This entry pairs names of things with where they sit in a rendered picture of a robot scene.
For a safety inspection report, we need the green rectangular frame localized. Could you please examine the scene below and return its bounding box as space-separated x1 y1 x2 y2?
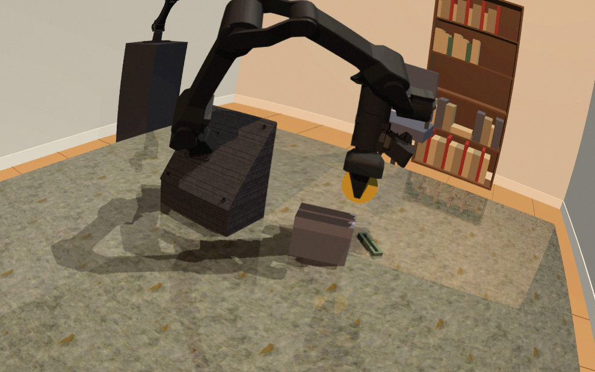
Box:
358 232 383 256

